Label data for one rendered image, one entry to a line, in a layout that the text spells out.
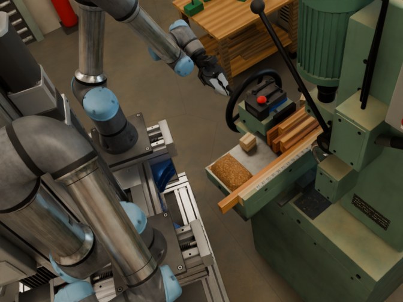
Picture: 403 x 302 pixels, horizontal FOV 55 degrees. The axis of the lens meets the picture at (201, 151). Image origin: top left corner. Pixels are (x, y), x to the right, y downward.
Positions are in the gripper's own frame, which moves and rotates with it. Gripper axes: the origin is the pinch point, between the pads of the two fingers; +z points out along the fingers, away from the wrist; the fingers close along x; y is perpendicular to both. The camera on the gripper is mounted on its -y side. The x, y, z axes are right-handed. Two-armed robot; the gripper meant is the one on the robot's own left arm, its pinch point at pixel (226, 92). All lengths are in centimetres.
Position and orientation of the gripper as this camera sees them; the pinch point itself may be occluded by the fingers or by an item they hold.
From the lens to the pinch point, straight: 151.0
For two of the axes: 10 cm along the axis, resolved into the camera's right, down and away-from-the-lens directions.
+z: 5.6, 8.2, -1.3
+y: -1.1, 2.2, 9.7
